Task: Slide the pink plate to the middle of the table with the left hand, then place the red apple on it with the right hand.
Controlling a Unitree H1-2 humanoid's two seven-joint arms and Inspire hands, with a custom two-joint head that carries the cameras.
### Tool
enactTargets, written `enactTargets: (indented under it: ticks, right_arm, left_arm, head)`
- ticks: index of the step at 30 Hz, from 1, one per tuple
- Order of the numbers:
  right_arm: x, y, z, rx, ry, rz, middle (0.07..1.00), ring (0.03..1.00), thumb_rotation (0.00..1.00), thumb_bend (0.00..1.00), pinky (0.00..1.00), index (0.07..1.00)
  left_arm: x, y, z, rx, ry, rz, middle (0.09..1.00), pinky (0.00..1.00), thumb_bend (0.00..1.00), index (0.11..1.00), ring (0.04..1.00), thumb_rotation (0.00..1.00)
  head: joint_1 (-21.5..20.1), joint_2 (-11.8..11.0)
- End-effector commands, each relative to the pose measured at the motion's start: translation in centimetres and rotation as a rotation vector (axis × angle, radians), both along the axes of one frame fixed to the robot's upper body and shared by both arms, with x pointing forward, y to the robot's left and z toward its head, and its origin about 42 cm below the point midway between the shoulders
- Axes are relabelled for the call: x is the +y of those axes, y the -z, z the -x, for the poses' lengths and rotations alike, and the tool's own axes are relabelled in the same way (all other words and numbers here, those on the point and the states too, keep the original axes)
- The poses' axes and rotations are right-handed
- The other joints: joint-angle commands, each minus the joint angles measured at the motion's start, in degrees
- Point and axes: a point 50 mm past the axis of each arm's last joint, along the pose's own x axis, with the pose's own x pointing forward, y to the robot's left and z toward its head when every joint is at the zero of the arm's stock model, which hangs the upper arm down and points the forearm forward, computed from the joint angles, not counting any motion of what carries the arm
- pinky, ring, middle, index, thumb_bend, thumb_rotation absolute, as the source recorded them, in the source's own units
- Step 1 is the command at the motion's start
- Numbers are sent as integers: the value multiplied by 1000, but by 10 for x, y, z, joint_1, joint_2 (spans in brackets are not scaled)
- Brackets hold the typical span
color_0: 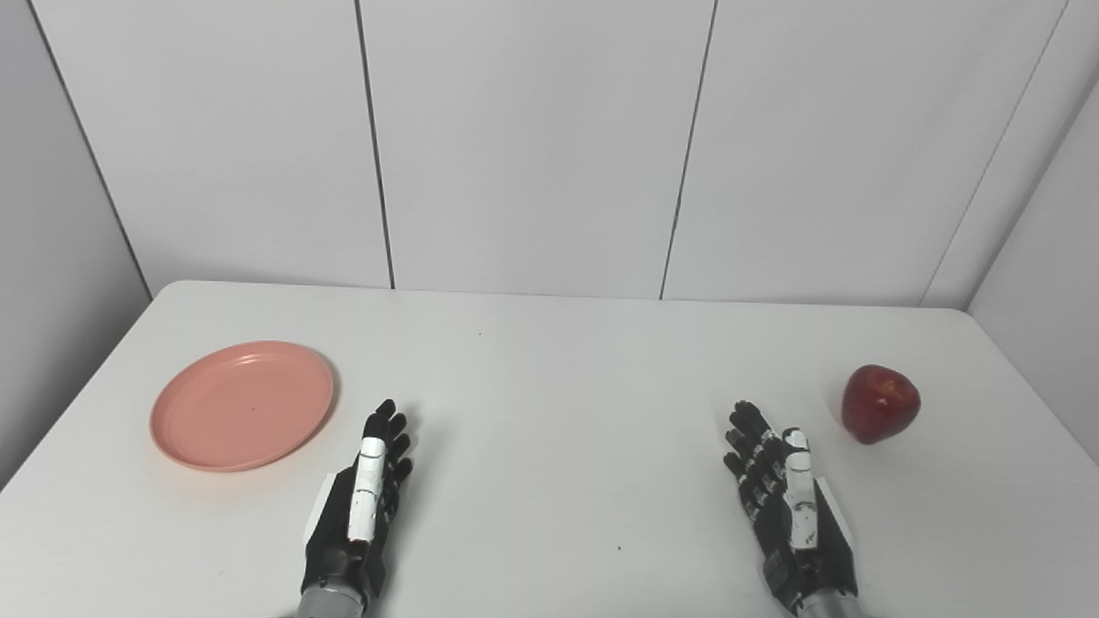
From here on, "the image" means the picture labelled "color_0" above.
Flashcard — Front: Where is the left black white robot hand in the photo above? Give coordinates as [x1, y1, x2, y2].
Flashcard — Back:
[301, 398, 415, 600]

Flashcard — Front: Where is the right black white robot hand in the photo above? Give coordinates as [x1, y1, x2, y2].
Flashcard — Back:
[723, 400, 859, 614]

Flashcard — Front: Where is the pink round plate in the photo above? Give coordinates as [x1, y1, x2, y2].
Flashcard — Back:
[150, 341, 337, 473]

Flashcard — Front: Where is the red apple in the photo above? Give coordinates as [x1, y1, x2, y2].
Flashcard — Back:
[841, 364, 922, 445]

